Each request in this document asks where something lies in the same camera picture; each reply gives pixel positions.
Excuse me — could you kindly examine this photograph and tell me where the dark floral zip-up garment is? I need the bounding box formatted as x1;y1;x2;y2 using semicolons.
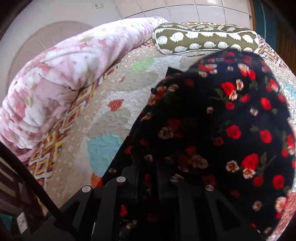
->
109;49;296;241

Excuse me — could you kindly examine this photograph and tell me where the green hedgehog print pillow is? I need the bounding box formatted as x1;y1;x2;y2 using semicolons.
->
151;22;261;55

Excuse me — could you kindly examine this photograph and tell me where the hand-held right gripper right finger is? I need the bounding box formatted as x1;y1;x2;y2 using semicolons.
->
159;175;264;241

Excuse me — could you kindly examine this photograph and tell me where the pink floral blanket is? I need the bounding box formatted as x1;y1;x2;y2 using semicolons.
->
0;16;168;163

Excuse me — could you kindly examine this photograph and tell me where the patterned bed quilt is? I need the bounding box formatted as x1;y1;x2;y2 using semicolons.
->
28;22;296;241

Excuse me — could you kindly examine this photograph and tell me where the pink round headboard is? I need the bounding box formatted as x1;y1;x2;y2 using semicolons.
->
7;20;93;87

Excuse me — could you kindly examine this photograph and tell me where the teal wall panel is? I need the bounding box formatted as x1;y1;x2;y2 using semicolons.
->
252;0;278;52

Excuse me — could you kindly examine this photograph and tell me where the wooden door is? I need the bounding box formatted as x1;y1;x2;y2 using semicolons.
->
275;22;296;78

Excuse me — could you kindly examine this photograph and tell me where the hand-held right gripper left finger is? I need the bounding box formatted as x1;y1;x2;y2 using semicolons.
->
55;176;149;241

